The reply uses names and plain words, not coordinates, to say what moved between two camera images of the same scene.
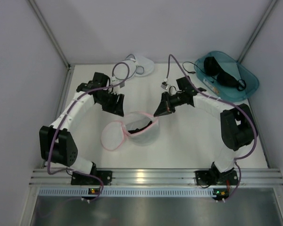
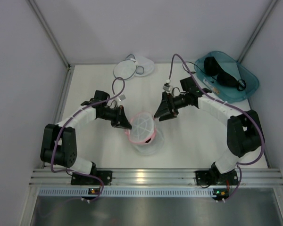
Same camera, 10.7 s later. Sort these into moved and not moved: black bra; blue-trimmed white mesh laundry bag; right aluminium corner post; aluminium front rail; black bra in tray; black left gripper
Moved: black left gripper; black bra
Not moved: black bra in tray; aluminium front rail; blue-trimmed white mesh laundry bag; right aluminium corner post
